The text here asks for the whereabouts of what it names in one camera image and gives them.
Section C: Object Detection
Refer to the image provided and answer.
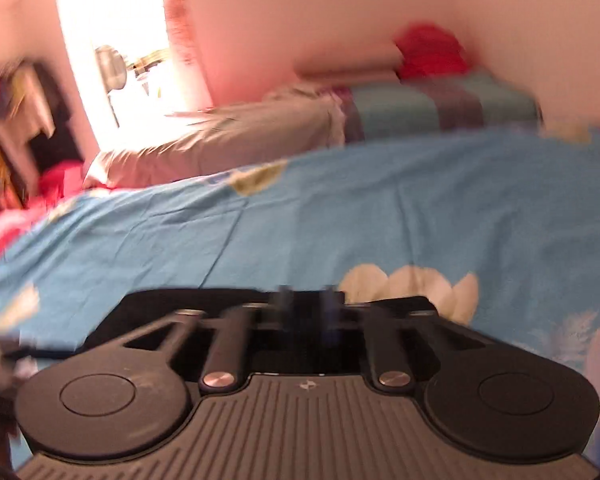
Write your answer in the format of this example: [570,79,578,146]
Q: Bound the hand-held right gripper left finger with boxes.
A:
[122,285,293,393]

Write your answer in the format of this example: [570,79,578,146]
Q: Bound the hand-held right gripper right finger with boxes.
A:
[320,285,481,391]

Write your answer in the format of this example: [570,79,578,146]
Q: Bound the black pants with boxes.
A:
[82,287,481,376]

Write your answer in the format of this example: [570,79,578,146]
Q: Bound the blue printed bed sheet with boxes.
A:
[0,125,600,466]

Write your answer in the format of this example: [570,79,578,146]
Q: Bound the pink cloth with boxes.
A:
[0,192,83,278]

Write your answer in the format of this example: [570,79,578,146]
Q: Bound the beige blanket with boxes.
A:
[82,84,348,192]

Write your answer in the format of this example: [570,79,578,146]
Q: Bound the red clothes pile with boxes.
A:
[39,159,87,198]

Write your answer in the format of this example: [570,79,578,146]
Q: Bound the teal grey striped cloth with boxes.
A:
[339,71,542,142]

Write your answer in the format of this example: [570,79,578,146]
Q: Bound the dark hanging clothes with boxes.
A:
[0,57,86,206]

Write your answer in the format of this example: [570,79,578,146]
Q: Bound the red knitted cloth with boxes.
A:
[392,21,473,80]

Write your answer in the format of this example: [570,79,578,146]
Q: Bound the round grey object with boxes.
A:
[94,44,128,95]

